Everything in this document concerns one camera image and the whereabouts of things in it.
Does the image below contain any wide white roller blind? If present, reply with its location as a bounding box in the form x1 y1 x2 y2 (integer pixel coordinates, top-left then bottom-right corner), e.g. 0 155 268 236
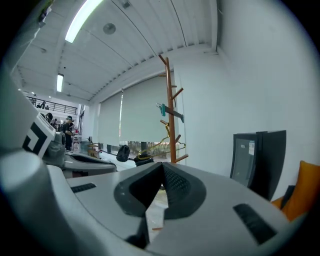
119 74 176 143

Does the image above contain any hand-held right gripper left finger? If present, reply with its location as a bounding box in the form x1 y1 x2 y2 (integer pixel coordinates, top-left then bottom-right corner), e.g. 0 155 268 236
66 161 165 250

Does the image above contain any teal clip clothes hanger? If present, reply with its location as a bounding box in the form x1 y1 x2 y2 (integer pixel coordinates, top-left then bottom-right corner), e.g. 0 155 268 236
155 101 185 124

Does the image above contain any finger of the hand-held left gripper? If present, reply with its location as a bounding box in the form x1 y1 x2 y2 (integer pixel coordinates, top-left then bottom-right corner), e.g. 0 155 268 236
65 152 114 164
61 160 118 179

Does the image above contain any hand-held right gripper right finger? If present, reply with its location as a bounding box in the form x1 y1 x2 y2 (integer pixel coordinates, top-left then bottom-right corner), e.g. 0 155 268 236
145 161 304 256

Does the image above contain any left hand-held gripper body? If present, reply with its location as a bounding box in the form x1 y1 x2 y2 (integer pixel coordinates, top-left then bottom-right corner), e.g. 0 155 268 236
0 69 67 169

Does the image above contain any orange cushion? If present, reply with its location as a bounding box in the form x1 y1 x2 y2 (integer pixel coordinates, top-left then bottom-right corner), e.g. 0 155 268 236
271 160 320 222

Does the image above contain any short ceiling light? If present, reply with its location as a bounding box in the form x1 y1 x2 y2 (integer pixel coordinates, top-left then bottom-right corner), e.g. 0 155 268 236
56 73 65 93

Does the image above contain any long ceiling light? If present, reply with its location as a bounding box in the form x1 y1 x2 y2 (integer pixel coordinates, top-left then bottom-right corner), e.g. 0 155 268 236
64 0 105 44

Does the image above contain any round ceiling speaker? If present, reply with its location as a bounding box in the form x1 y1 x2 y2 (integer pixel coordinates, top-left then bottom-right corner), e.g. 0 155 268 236
102 22 117 35

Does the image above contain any black balcony railing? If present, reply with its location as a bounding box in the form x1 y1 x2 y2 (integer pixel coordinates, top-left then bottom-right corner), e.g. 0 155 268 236
25 95 79 116

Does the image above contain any brown wooden coat stand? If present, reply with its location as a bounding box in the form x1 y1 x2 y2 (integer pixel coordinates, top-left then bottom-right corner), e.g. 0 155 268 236
157 54 190 165

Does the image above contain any black glass-door cabinet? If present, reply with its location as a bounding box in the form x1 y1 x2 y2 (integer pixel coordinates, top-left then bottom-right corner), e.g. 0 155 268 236
229 129 287 202

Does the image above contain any gold wire clothes hanger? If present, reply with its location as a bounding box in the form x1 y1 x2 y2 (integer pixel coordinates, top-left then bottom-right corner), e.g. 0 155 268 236
136 121 187 161

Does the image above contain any narrow white roller blind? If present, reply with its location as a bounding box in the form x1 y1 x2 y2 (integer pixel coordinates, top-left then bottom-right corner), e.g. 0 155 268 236
97 91 124 147

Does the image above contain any black backpack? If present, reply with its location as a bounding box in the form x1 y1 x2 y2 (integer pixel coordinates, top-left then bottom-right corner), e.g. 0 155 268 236
115 144 131 163

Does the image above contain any black bag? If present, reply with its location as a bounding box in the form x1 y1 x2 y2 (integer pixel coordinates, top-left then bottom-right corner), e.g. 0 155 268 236
133 154 155 168

